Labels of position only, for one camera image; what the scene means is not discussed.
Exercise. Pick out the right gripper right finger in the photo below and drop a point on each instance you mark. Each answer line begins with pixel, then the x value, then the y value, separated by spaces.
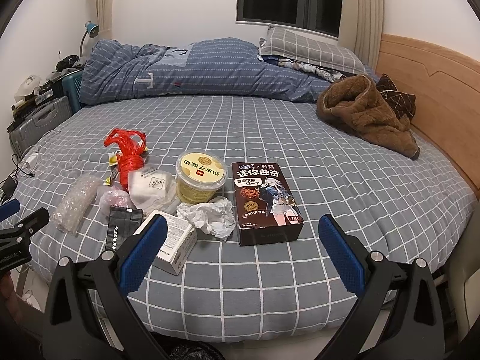
pixel 414 327

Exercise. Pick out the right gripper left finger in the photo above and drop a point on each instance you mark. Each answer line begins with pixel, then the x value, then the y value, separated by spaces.
pixel 71 329

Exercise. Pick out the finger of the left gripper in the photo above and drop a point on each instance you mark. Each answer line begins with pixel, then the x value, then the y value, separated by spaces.
pixel 21 233
pixel 9 209

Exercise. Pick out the bubble wrap roll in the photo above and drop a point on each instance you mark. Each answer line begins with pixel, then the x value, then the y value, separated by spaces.
pixel 70 211

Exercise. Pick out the clear plastic bag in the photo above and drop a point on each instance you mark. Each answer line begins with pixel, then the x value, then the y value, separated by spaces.
pixel 113 197

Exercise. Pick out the small white cardboard box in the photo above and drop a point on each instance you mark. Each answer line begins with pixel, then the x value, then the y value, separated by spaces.
pixel 180 238

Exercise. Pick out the white tissue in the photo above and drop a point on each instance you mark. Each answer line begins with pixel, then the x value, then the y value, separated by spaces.
pixel 213 218

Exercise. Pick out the black power adapter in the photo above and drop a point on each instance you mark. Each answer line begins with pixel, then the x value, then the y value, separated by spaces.
pixel 8 187

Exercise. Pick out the grey suitcase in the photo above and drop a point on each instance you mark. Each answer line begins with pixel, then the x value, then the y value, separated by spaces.
pixel 27 132

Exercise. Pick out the white face mask package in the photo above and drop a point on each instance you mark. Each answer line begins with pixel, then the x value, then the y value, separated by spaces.
pixel 153 190

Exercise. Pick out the yellow snack wrapper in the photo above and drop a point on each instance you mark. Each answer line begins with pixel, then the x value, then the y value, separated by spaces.
pixel 113 160

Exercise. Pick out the grey checked bed sheet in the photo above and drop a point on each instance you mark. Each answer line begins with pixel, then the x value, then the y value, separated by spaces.
pixel 227 293

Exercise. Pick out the teal plastic stool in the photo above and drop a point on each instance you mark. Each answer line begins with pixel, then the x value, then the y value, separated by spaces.
pixel 71 87

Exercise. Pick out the red plastic bag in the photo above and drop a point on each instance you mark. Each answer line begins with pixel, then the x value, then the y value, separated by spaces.
pixel 132 145

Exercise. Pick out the yellow plastic cup with lid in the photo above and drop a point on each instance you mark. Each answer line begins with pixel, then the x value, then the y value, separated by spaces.
pixel 199 175

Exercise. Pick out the dark cookie box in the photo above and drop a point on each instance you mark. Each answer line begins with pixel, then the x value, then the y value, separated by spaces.
pixel 266 208

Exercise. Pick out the blue striped duvet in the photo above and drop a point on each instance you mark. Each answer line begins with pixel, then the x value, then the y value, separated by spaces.
pixel 225 66

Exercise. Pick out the teal desk lamp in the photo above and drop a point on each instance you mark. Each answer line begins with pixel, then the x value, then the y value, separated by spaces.
pixel 91 31

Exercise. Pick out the brown fleece garment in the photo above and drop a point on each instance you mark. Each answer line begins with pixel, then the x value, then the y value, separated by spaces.
pixel 377 112

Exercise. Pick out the wooden headboard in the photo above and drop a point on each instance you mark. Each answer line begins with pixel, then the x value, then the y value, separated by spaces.
pixel 446 85

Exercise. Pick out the grey checked pillow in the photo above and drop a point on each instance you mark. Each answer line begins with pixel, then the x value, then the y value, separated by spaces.
pixel 284 43

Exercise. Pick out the white charger with cable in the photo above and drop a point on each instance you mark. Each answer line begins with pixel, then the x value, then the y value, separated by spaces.
pixel 29 162

